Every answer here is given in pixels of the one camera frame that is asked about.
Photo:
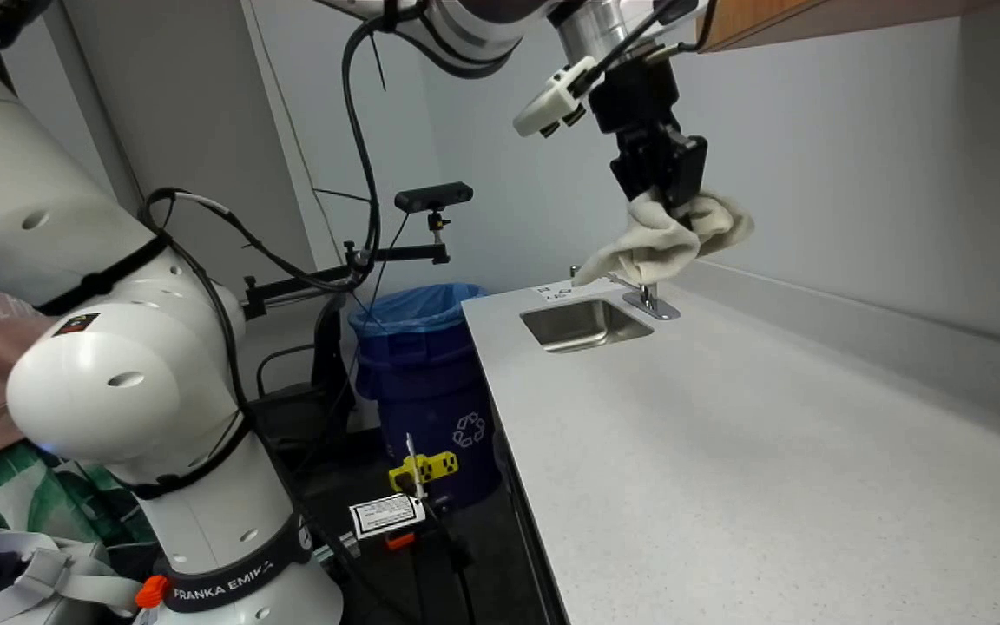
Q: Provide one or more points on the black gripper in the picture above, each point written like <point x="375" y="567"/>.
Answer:
<point x="640" y="105"/>

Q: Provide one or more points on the white cloth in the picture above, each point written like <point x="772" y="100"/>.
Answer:
<point x="658" y="247"/>

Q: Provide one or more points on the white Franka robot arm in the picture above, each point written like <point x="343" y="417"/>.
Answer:
<point x="118" y="384"/>

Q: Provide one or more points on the chrome faucet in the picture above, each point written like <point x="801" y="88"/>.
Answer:
<point x="649" y="302"/>

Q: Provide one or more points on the steel sink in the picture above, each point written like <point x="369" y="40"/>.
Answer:
<point x="581" y="325"/>

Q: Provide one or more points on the blue bin liner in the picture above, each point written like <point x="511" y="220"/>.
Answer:
<point x="407" y="312"/>

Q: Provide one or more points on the blue recycling bin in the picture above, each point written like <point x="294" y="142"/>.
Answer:
<point x="432" y="404"/>

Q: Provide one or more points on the black chair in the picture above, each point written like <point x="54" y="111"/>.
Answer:
<point x="331" y="347"/>

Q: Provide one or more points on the yellow clamp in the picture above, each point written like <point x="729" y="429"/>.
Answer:
<point x="420" y="471"/>

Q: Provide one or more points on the white label tag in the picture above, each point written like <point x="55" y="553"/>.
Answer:
<point x="382" y="515"/>

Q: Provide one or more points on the orange knob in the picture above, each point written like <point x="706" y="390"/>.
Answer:
<point x="150" y="592"/>

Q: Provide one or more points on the green leaf patterned fabric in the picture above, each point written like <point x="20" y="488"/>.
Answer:
<point x="26" y="498"/>

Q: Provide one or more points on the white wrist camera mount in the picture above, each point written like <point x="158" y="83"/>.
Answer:
<point x="554" y="105"/>

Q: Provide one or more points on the wooden wall cabinet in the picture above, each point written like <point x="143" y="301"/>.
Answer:
<point x="825" y="13"/>

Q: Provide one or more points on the black stereo camera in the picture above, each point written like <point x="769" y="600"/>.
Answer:
<point x="432" y="196"/>

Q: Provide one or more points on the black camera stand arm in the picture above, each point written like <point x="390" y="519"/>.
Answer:
<point x="382" y="255"/>

